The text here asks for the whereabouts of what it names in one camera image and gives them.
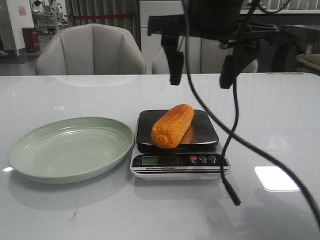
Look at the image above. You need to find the black silver kitchen scale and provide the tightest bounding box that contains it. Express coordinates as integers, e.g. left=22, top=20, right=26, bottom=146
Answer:
left=129, top=109, right=231, bottom=181

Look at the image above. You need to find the light green plate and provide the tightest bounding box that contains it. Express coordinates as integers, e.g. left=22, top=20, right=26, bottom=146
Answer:
left=8, top=117, right=135, bottom=184

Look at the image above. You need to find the right grey upholstered chair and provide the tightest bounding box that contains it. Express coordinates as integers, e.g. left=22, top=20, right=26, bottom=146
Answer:
left=151, top=37, right=259, bottom=75

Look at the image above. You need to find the dark appliance at right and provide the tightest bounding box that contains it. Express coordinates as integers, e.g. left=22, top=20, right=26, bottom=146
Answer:
left=270, top=24, right=320, bottom=72

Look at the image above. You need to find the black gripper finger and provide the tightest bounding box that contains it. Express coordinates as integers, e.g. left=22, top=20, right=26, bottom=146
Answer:
left=161, top=34, right=184, bottom=86
left=219, top=46, right=260, bottom=89

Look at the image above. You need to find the short black cable end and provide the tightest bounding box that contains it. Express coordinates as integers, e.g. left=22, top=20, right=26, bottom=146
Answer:
left=219, top=0, right=262, bottom=206

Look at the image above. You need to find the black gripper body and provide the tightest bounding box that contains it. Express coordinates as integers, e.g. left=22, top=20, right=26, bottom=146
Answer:
left=147, top=0, right=279, bottom=48

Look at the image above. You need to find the grey counter with white top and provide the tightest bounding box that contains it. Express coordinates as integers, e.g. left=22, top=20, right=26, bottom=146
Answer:
left=250, top=10, right=320, bottom=73

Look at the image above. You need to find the long black cable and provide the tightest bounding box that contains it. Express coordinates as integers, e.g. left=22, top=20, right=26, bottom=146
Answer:
left=181, top=0, right=320, bottom=222

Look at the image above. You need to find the orange corn cob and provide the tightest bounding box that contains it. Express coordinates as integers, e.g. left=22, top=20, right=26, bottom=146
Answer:
left=150, top=104, right=194, bottom=149

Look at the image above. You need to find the left grey upholstered chair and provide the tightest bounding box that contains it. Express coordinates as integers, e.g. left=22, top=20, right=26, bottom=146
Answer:
left=35, top=23, right=146, bottom=76

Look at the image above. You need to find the red trash bin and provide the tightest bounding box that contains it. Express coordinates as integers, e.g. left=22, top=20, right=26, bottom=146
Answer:
left=22, top=27, right=41, bottom=53

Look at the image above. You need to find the tan cushion at right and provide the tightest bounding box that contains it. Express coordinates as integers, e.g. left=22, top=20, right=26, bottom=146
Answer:
left=296, top=53, right=320, bottom=76

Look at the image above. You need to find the white drawer cabinet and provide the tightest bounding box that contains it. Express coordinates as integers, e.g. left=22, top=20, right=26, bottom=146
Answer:
left=139, top=0, right=187, bottom=75

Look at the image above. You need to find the grey upholstered chair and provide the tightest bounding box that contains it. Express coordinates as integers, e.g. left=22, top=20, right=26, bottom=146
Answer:
left=151, top=37, right=259, bottom=75
left=35, top=23, right=146, bottom=76

